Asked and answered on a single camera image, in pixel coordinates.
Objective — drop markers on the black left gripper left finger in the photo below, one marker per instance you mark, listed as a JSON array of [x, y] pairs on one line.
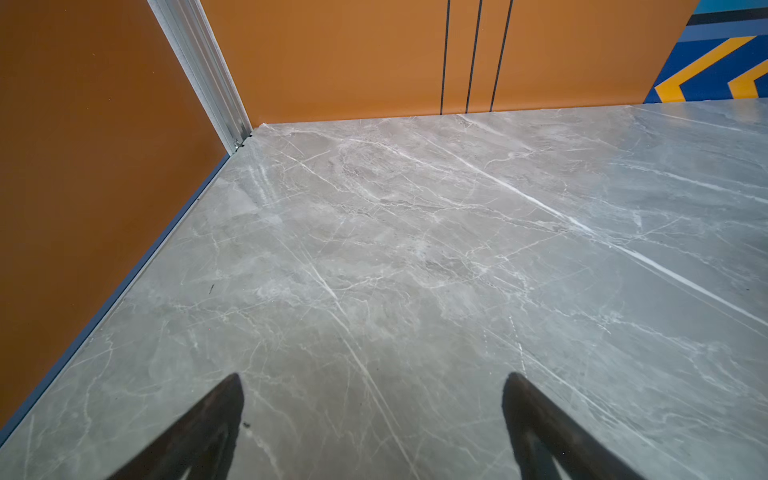
[[198, 445]]

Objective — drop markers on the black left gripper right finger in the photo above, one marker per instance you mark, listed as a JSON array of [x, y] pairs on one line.
[[547, 442]]

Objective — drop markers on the aluminium corner post left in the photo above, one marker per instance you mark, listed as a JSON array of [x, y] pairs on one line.
[[191, 37]]

